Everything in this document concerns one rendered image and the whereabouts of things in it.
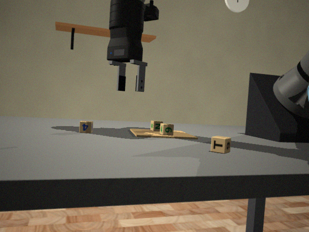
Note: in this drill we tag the tan flat mat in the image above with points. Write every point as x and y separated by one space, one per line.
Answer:
156 134

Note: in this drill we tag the tan wooden letter block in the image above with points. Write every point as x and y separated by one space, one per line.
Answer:
220 144
155 125
166 129
86 127

